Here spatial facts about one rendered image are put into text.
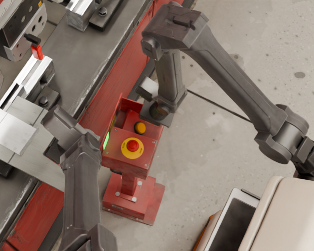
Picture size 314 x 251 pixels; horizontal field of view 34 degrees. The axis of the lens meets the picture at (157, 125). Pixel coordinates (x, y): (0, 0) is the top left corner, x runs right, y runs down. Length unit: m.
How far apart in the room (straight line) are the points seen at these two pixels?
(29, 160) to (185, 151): 1.21
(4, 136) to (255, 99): 0.69
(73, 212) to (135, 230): 1.51
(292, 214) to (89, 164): 0.40
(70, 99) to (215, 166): 1.07
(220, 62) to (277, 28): 1.88
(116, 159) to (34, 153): 0.32
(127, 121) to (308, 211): 0.84
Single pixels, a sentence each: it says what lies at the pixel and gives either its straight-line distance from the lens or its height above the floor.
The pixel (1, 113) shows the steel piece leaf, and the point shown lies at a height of 1.00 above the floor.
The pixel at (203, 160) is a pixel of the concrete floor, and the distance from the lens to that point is 2.47.
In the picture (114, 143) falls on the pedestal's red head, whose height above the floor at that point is 0.78.
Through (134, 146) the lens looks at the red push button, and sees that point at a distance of 1.59.
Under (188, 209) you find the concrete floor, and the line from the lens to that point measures 2.39.
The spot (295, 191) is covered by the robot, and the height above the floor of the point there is 1.35.
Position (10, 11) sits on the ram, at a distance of 1.18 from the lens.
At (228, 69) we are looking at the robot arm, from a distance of 1.05.
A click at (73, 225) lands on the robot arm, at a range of 0.82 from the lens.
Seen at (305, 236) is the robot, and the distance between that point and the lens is 1.00.
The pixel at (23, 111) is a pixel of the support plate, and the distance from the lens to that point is 1.45.
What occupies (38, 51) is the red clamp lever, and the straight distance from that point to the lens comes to 1.29.
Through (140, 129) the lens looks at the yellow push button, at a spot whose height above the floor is 0.73.
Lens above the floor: 2.30
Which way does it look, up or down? 67 degrees down
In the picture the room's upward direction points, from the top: 12 degrees clockwise
